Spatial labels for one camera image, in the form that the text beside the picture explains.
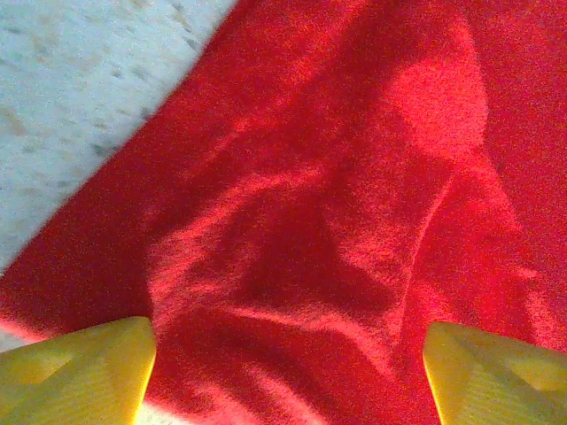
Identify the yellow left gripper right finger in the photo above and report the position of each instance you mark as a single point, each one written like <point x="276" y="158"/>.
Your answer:
<point x="496" y="385"/>

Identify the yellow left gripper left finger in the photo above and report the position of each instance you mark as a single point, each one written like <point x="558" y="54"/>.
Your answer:
<point x="75" y="380"/>

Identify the red t-shirt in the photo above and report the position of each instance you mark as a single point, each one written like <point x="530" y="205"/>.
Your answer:
<point x="310" y="177"/>

